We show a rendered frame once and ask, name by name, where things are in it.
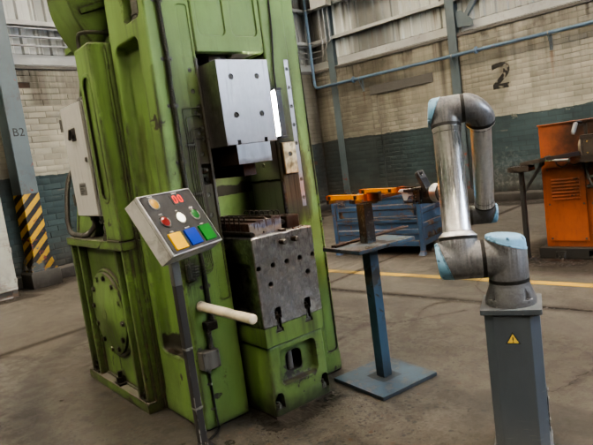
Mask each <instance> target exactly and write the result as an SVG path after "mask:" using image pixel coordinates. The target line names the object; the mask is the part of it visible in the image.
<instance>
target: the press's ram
mask: <svg viewBox="0 0 593 445"><path fill-rule="evenodd" d="M199 76H200V83H201V88H202V94H203V101H204V106H205V112H206V123H207V129H208V135H209V141H210V147H211V149H216V148H221V147H229V146H234V145H241V144H249V143H257V142H265V141H275V140H277V134H276V128H275V121H274V109H273V103H272V96H271V89H270V83H269V77H268V69H267V63H266V59H215V60H213V61H211V62H208V63H206V64H202V65H201V66H199Z"/></svg>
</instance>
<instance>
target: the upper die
mask: <svg viewBox="0 0 593 445"><path fill-rule="evenodd" d="M211 153H212V158H213V165H214V168H220V167H227V166H233V165H240V164H246V163H253V162H265V161H272V160H273V159H272V153H271V147H270V141H265V142H257V143H249V144H241V145H234V146H229V147H221V148H216V149H211Z"/></svg>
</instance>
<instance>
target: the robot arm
mask: <svg viewBox="0 0 593 445"><path fill-rule="evenodd" d="M427 118H428V120H427V123H428V127H430V128H432V134H433V143H434V152H435V161H436V170H437V179H438V183H434V184H432V185H431V184H430V182H429V180H428V178H427V176H426V175H425V174H424V171H423V170H418V171H417V172H416V173H415V176H416V178H417V181H418V183H419V184H420V186H418V187H413V189H411V188H409V189H400V190H399V191H398V192H401V193H402V197H403V199H404V200H407V199H408V197H409V196H412V194H413V204H423V203H435V202H437V201H439V204H440V213H441V221H442V230H443V232H442V234H441V235H440V236H439V243H436V244H435V245H434V248H435V253H436V259H437V263H438V268H439V275H440V277H441V278H442V279H444V280H461V279H474V278H486V277H489V287H488V290H487V292H486V296H485V303H486V304H487V305H488V306H491V307H494V308H500V309H518V308H524V307H529V306H532V305H535V304H536V303H537V294H536V293H535V291H534V289H533V287H532V285H531V283H530V279H529V259H528V247H527V244H526V238H525V237H524V236H523V235H522V234H519V233H515V232H491V233H487V234H485V236H484V239H480V240H477V234H476V233H475V232H474V231H473V230H472V229H471V225H475V224H485V223H496V222H497V221H498V219H499V208H498V204H497V203H495V201H494V184H493V161H492V126H493V125H494V124H495V114H494V111H493V109H492V107H491V105H490V104H489V103H488V102H487V101H486V100H484V99H483V98H481V97H479V96H478V95H475V94H470V93H463V94H454V95H449V96H442V97H437V98H432V99H430V100H429V102H428V115H427ZM461 123H466V126H467V127H468V128H469V129H470V143H471V156H472V169H473V183H474V196H475V206H469V200H468V192H467V183H466V175H465V166H464V158H463V150H462V134H461ZM415 201H416V202H418V203H415Z"/></svg>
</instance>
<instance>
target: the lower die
mask: <svg viewBox="0 0 593 445"><path fill-rule="evenodd" d="M223 219H224V218H223V217H222V218H221V228H222V231H225V228H224V221H223ZM225 219H226V222H225V224H226V230H227V231H229V222H230V228H231V231H234V223H233V218H232V217H231V218H230V221H229V218H228V217H226V218H225ZM239 222H240V229H241V231H242V232H253V233H254V234H255V236H254V237H256V236H259V235H263V234H267V233H270V232H275V231H278V229H280V228H281V216H280V215H271V218H269V219H266V217H265V216H244V219H243V218H242V217H241V218H240V221H239ZM235 226H236V231H237V232H239V225H238V218H237V217H236V218H235ZM263 231H264V232H265V233H263Z"/></svg>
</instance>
